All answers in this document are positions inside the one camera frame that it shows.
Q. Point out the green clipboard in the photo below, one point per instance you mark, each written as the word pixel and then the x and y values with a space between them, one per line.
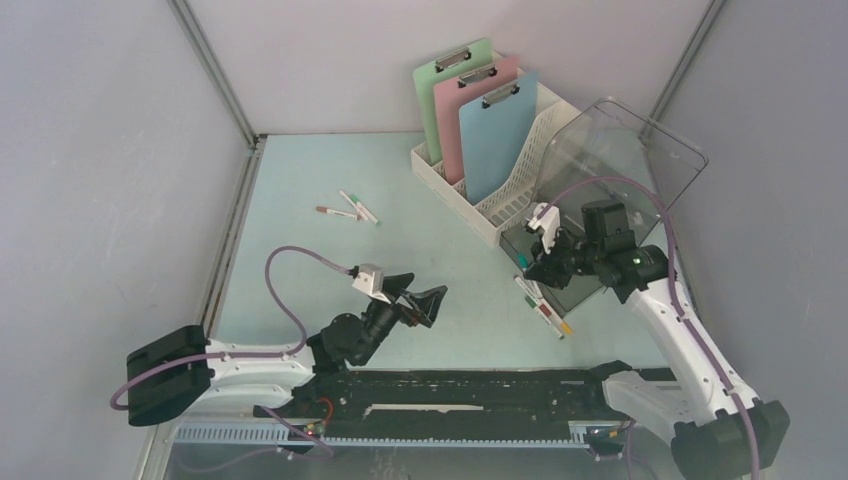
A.
pixel 427 76

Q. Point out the white file organizer rack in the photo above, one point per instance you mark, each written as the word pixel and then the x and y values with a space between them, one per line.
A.
pixel 502 209

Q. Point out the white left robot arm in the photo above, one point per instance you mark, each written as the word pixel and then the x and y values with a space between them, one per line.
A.
pixel 185 370

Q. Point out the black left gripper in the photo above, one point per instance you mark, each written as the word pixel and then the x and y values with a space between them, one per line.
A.
pixel 426 304

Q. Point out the blue clipboard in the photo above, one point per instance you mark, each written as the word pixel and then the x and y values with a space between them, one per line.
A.
pixel 493 129

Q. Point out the white marker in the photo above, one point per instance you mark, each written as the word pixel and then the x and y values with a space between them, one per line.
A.
pixel 353 204

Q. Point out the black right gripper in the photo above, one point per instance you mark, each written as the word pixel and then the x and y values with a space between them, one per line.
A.
pixel 544 269

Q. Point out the light green cap marker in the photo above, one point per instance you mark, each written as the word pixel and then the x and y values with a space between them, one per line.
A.
pixel 364 210

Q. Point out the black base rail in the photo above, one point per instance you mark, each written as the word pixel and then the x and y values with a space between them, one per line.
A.
pixel 453 404

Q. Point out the pink clipboard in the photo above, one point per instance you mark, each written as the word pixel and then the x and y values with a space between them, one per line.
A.
pixel 452 94

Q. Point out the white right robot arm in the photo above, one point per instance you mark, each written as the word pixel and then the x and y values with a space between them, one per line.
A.
pixel 719 428

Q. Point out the clear grey drawer box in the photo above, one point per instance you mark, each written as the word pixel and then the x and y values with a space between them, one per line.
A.
pixel 608 147

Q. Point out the purple cap marker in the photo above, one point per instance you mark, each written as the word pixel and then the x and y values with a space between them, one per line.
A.
pixel 529 287

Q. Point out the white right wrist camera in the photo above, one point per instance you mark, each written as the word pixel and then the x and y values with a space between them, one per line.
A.
pixel 543 219

